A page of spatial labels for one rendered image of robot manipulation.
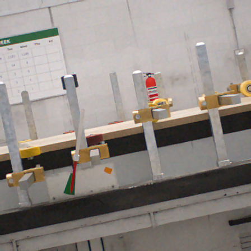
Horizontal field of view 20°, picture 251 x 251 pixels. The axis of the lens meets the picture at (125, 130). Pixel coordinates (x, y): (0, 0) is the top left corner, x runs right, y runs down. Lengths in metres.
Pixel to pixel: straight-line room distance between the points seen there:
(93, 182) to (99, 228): 0.18
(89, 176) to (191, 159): 0.47
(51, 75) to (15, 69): 0.50
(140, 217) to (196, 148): 0.39
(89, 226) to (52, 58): 7.20
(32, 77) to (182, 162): 7.04
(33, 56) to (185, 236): 7.08
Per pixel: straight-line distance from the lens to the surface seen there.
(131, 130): 2.79
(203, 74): 2.62
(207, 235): 2.93
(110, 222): 2.65
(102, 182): 2.59
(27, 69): 9.77
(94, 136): 2.67
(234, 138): 2.86
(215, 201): 2.68
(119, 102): 3.67
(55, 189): 2.60
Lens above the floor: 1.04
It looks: 3 degrees down
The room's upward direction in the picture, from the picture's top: 11 degrees counter-clockwise
